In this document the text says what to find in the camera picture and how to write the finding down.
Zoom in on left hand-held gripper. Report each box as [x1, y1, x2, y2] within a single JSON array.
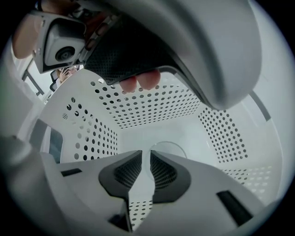
[[27, 6, 120, 74]]

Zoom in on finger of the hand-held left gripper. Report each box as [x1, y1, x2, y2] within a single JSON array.
[[83, 0, 263, 110]]

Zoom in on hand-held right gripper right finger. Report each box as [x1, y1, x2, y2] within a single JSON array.
[[138, 150, 277, 236]]

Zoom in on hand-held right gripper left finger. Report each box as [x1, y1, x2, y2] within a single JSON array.
[[46, 150, 143, 236]]

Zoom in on clear round lid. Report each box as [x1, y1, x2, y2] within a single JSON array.
[[140, 141, 188, 194]]

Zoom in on white perforated plastic basket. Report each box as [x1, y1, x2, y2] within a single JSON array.
[[29, 68, 284, 233]]

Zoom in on person's left forearm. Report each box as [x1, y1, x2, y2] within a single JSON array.
[[12, 13, 43, 59]]

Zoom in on person's left hand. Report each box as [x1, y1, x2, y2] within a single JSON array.
[[119, 70, 161, 93]]

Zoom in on black office chair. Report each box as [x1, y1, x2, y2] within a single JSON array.
[[49, 70, 61, 92]]

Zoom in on left hand-held gripper camera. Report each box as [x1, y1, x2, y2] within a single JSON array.
[[45, 18, 86, 68]]

